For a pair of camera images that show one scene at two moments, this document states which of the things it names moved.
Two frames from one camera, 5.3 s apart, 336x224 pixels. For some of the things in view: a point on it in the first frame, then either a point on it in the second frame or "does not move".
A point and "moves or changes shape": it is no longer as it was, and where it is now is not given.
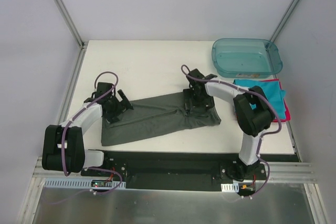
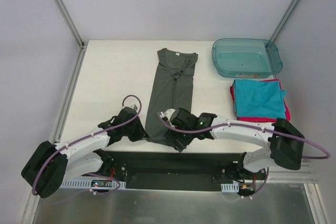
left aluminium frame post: x=64 y=10 does not move
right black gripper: x=194 y=100 → x=176 y=135
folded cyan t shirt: x=274 y=93 does not move
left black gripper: x=118 y=106 → x=137 y=131
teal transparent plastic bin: x=246 y=58 does not move
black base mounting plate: x=177 y=171 does not move
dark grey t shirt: x=154 y=116 moves or changes shape
